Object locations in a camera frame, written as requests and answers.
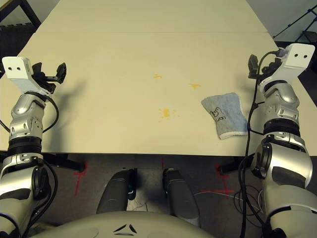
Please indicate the grey right robot leg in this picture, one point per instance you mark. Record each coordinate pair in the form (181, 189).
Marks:
(178, 193)

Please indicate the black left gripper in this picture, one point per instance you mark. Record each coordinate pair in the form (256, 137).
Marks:
(47, 83)

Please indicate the black tripod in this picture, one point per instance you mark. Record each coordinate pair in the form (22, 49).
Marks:
(294, 22)

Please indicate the grey robot leg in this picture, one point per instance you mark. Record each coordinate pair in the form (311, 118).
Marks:
(178, 193)
(114, 191)

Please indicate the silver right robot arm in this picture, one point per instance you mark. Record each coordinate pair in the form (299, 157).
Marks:
(282, 99)

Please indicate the grey left robot leg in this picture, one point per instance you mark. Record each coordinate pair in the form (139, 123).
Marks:
(114, 191)

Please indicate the small yellow liquid spill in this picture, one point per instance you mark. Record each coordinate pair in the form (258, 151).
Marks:
(157, 76)

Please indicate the black table foot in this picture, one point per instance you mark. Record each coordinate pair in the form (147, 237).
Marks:
(71, 163)
(227, 168)

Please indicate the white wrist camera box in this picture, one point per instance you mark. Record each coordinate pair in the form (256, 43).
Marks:
(297, 59)
(17, 72)

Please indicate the black foam floor mat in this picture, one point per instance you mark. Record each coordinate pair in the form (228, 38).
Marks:
(15, 39)

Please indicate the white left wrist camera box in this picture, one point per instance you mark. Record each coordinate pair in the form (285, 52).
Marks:
(17, 72)

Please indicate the grey robot torso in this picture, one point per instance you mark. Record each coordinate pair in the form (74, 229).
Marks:
(99, 225)

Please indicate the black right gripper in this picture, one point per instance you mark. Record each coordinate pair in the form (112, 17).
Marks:
(268, 69)

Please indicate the blue grey terry rag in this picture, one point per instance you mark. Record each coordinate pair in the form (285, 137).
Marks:
(227, 111)

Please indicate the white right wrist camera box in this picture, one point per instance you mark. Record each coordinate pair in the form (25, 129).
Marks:
(297, 59)

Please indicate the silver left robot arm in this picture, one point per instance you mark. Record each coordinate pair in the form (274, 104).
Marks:
(23, 116)

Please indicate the large splattered yellow spill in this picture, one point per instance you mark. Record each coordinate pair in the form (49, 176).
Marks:
(165, 112)

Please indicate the black metal frame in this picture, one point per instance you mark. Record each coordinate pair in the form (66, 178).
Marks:
(32, 12)

